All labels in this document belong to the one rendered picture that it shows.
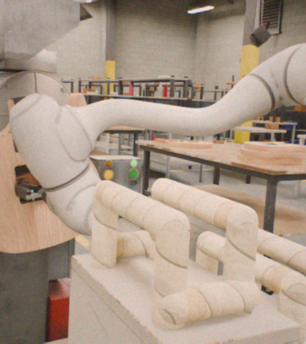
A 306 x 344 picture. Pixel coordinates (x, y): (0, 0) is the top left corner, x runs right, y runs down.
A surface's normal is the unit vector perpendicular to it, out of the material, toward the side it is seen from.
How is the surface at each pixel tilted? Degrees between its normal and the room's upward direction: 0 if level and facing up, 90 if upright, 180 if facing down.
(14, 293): 90
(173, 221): 57
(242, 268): 90
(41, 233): 89
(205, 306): 80
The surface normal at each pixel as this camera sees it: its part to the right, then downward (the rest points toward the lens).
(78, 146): 0.62, 0.21
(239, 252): -0.28, 0.13
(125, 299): 0.05, -0.99
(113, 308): -0.88, 0.03
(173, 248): 0.04, 0.15
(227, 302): 0.47, -0.02
